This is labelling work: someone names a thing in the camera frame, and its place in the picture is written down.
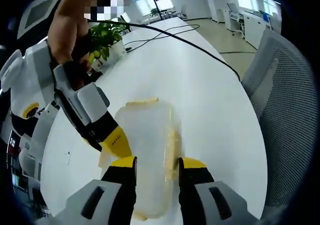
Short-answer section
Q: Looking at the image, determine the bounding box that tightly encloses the clear container with yellow buckles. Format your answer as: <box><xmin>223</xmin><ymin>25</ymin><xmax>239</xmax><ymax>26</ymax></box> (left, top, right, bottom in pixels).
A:
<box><xmin>98</xmin><ymin>96</ymin><xmax>186</xmax><ymax>222</ymax></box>

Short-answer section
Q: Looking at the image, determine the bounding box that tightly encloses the white plant pot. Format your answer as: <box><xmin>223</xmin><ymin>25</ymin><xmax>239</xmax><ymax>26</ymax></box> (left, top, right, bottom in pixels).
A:
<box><xmin>107</xmin><ymin>38</ymin><xmax>126</xmax><ymax>65</ymax></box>

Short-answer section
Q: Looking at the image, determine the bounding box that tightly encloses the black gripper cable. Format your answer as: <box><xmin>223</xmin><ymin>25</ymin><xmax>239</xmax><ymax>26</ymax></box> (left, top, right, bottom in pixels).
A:
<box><xmin>86</xmin><ymin>19</ymin><xmax>243</xmax><ymax>83</ymax></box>

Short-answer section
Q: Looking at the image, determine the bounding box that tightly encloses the white office chair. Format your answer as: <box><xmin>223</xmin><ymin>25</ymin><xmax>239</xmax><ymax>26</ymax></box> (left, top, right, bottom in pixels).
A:
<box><xmin>227</xmin><ymin>2</ymin><xmax>247</xmax><ymax>38</ymax></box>

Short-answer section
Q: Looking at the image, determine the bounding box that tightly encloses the white ceiling vent panel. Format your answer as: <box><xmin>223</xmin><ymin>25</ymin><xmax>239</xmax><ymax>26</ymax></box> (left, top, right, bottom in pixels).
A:
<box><xmin>16</xmin><ymin>0</ymin><xmax>60</xmax><ymax>40</ymax></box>

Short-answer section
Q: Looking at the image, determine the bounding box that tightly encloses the grey mesh office chair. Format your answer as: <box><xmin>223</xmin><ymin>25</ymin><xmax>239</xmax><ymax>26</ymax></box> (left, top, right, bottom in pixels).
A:
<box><xmin>240</xmin><ymin>28</ymin><xmax>320</xmax><ymax>212</ymax></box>

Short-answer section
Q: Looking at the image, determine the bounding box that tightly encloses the thin black cable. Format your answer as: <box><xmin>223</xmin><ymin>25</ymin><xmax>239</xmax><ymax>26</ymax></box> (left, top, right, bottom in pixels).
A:
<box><xmin>123</xmin><ymin>24</ymin><xmax>201</xmax><ymax>53</ymax></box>

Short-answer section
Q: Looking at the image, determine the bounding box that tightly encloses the green potted plant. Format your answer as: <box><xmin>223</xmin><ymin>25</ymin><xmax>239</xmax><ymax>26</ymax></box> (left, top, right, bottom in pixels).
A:
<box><xmin>87</xmin><ymin>20</ymin><xmax>131</xmax><ymax>62</ymax></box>

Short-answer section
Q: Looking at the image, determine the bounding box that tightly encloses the person's right hand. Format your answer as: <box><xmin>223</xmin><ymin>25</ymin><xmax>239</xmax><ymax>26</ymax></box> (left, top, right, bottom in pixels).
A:
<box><xmin>62</xmin><ymin>56</ymin><xmax>94</xmax><ymax>91</ymax></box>

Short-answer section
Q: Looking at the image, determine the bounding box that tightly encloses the white office cabinet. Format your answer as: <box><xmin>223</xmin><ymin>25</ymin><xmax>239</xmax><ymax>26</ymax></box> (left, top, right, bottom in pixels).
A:
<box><xmin>243</xmin><ymin>9</ymin><xmax>273</xmax><ymax>50</ymax></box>

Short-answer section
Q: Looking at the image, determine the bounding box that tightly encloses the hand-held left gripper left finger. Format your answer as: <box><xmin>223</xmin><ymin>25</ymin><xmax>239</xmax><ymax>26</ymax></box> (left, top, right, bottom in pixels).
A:
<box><xmin>65</xmin><ymin>155</ymin><xmax>138</xmax><ymax>225</ymax></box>

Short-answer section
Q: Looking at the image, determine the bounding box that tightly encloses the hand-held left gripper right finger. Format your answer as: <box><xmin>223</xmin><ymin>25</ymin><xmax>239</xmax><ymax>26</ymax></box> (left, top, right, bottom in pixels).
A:
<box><xmin>177</xmin><ymin>156</ymin><xmax>254</xmax><ymax>225</ymax></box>

